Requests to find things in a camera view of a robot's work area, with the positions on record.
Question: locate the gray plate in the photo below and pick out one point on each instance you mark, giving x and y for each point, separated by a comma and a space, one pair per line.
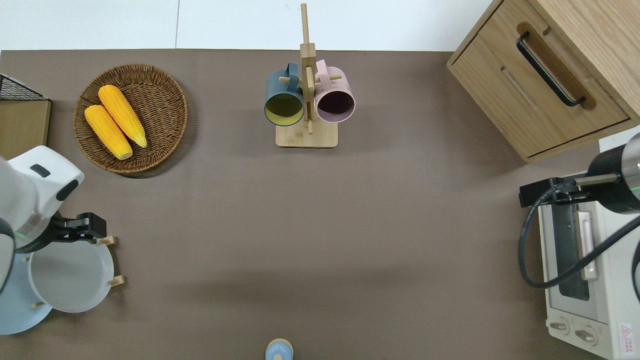
70, 280

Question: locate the cream toaster oven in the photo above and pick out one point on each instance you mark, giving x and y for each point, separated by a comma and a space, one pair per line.
615, 300

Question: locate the pink mug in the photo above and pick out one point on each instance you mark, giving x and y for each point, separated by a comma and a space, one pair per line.
340, 85

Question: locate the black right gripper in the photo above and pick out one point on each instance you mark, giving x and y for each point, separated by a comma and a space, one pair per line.
607, 197

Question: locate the wooden mug tree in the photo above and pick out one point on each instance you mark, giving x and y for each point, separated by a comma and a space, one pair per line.
307, 137

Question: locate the dark blue mug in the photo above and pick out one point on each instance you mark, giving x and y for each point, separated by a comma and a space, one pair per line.
280, 87

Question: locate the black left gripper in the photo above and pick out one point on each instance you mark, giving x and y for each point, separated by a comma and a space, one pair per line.
52, 231

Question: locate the light blue plate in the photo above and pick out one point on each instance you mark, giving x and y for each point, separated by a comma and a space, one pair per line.
15, 315

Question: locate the wooden plate rack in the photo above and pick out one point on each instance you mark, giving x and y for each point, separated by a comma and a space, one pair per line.
116, 281

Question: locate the wooden drawer cabinet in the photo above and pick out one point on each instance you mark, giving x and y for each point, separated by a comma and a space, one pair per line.
500, 75

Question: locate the brown wicker basket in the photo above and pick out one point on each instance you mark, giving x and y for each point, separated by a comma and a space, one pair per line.
165, 105

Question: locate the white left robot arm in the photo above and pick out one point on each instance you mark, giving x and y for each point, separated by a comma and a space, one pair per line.
30, 190

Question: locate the yellow corn cob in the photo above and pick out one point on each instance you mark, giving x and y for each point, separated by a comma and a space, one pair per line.
122, 115
107, 132

